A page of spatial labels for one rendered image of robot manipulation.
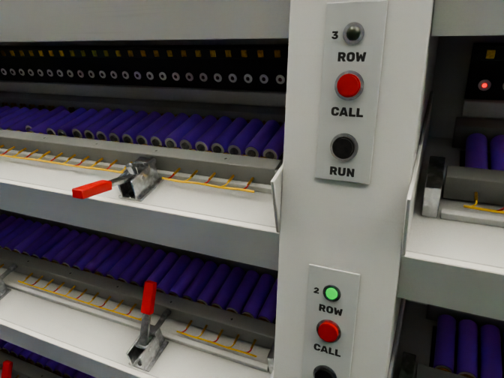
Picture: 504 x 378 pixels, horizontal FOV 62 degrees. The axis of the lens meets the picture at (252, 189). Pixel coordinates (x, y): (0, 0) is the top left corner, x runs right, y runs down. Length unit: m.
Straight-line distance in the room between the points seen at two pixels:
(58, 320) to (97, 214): 0.19
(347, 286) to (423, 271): 0.06
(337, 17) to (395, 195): 0.13
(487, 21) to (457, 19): 0.02
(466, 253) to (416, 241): 0.03
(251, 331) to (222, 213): 0.16
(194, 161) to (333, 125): 0.16
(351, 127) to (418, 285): 0.13
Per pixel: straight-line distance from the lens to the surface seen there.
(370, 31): 0.30
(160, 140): 0.49
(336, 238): 0.33
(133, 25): 0.41
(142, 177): 0.42
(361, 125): 0.30
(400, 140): 0.30
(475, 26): 0.32
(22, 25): 0.51
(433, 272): 0.33
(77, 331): 0.58
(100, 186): 0.38
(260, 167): 0.38
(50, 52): 0.69
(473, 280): 0.33
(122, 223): 0.44
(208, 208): 0.38
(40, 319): 0.62
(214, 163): 0.41
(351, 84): 0.30
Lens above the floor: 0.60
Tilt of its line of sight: 15 degrees down
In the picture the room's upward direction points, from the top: 2 degrees clockwise
